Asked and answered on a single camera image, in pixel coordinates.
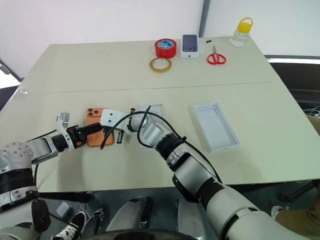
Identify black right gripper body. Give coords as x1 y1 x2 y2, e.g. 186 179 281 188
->
102 125 121 135

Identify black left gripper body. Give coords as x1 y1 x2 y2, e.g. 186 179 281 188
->
65 125 88 150

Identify orange smartphone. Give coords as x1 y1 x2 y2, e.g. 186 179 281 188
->
86 107 116 149

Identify white phone box base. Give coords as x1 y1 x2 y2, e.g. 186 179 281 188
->
137 103 165 149

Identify small grey box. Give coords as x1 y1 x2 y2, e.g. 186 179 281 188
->
55 201 73 218

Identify white phone box lid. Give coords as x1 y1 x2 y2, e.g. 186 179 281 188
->
192 100 241 154

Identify white box with phone print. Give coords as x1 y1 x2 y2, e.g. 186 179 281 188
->
179 33 201 60

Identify clear jar with yellow lid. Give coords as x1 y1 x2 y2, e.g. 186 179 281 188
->
229 16 254 48

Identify yellow tape roll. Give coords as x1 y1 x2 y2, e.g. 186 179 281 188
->
149 56 173 74

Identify silver robot leg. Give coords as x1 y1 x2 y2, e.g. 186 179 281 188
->
175 196 208 239
105 196 154 234

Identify black and white sneaker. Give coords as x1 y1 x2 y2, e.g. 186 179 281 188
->
53 210 87 240

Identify red tape roll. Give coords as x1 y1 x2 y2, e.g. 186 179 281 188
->
154 38 178 59

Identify black slanted bar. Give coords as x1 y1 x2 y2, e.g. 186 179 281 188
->
0 58 21 83

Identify white shoe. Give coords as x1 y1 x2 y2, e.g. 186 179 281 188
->
270 204 290 221

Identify black table brace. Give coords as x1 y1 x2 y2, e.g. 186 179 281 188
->
278 179 319 204

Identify black furniture with grey rim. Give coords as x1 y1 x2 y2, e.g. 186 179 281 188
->
264 54 320 112

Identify khaki clothed person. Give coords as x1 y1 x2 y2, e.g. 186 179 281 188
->
305 113 320 138

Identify khaki trouser leg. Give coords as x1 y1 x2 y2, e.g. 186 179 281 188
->
273 197 320 240

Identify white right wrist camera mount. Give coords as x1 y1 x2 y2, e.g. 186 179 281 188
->
99 108 129 131

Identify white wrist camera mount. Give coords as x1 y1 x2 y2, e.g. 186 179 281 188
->
55 111 76 152
99 108 129 131

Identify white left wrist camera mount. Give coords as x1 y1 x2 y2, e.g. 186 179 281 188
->
55 111 76 152

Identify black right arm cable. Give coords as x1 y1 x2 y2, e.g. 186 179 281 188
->
100 105 224 185

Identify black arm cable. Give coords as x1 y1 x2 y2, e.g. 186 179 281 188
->
24 129 59 144
100 105 224 185

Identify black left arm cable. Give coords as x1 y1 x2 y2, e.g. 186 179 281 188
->
24 129 59 144

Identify black table frame bar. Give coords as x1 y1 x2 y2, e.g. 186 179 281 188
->
36 190 94 204

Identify red handled scissors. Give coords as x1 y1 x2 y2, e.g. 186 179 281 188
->
206 44 227 66

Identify grey metal post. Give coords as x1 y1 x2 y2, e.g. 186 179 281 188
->
198 0 212 39

